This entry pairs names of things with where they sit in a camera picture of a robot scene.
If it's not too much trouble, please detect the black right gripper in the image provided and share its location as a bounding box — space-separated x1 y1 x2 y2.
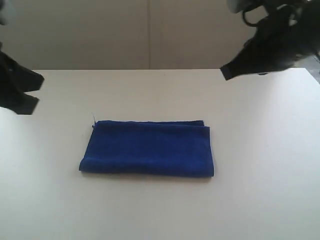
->
220 0 320 81

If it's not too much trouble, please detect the blue towel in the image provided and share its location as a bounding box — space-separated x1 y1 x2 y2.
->
78 120 214 178

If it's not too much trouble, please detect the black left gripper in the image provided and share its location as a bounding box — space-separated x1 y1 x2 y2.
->
0 51 45 115

